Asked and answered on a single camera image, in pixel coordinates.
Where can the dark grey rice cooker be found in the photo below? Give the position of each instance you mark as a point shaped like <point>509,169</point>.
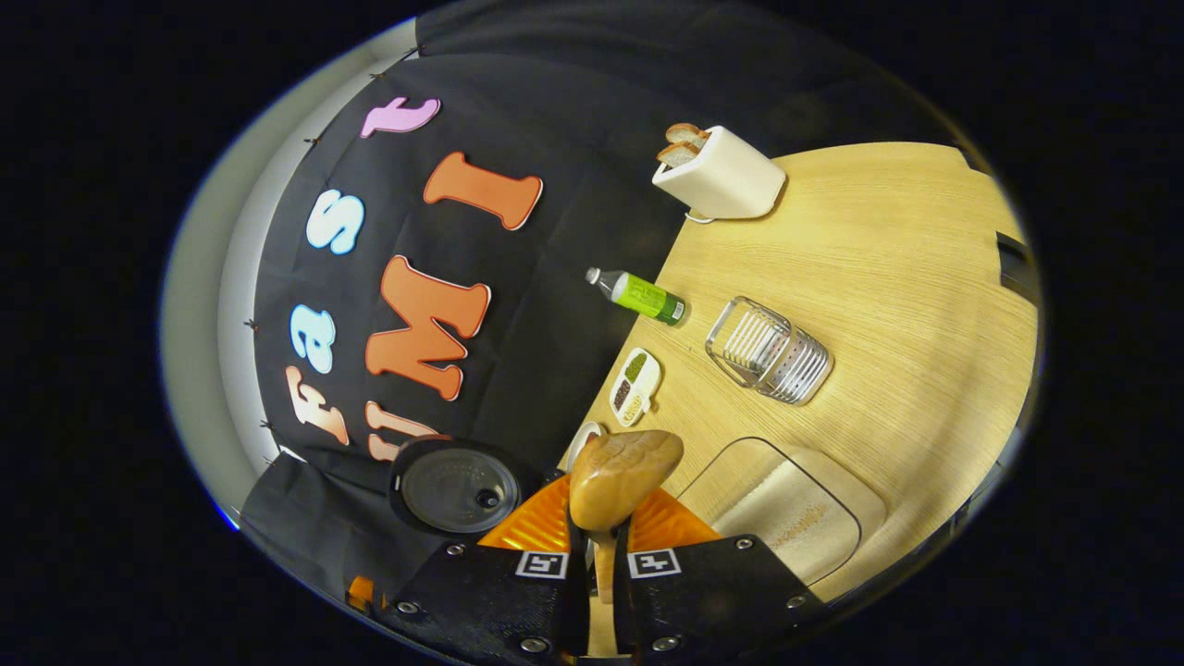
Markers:
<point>458,486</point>

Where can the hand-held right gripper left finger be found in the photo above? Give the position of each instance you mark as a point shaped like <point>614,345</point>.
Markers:
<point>499,601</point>

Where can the white divided seed dish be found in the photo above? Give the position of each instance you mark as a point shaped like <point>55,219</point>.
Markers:
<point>634,388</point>

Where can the wooden spoon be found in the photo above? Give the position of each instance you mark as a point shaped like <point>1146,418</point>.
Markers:
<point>620,476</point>

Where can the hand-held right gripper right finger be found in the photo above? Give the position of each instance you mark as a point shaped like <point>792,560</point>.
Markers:
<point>712,597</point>

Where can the clear tray of rice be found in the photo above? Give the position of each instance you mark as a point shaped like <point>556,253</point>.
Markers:
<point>786,518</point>

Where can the white round plate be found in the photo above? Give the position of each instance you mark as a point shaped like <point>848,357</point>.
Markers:
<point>581,444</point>

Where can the toast bread slice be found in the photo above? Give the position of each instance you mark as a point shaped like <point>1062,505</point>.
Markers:
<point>687,133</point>
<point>678,154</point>

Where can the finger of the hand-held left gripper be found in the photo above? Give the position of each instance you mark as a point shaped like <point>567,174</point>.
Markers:
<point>361,592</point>

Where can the green plastic bottle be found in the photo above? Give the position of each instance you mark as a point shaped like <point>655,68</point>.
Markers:
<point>647,296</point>

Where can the white toaster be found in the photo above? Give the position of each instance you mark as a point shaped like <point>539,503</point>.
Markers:
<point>731,180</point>

